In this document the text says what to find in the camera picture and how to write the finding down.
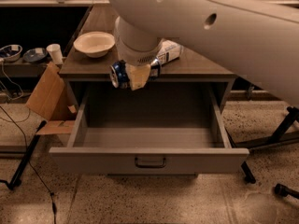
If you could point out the brown cardboard box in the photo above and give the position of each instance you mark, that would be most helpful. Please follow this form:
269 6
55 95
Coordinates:
52 101

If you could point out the black stand frame right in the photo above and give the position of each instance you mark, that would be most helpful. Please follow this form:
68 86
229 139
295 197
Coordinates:
280 135

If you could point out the blue bowl beside cup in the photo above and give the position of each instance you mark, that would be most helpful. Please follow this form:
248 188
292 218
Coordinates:
37 55

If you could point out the blue bowl far left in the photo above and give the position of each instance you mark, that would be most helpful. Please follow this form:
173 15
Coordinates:
11 53

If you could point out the black stand leg left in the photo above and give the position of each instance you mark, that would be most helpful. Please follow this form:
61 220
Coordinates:
29 150

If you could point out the blue pepsi can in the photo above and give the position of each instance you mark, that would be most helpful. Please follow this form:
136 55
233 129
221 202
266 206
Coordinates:
119 77

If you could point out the black caster wheel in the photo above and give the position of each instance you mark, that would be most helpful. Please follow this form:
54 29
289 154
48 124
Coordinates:
284 191

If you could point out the clear plastic water bottle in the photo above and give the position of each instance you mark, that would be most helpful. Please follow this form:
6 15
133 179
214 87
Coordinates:
168 52

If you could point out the white bowl on counter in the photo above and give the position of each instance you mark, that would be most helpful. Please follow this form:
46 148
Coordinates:
94 44

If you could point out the low grey side shelf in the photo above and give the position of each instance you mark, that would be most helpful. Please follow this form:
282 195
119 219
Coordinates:
22 69

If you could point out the grey open drawer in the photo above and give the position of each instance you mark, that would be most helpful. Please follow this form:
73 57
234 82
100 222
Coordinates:
181 122

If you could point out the grey cabinet with counter top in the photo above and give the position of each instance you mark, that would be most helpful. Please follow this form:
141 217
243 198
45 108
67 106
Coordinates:
190 66

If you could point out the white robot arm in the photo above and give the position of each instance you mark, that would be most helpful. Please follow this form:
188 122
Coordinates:
255 40

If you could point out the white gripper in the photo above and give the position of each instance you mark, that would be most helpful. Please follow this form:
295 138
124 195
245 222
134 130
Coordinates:
136 58

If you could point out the white paper cup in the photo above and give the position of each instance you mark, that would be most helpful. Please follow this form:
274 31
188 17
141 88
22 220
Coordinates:
55 53

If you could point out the black drawer handle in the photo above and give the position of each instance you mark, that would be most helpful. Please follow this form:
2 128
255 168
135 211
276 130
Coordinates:
150 164

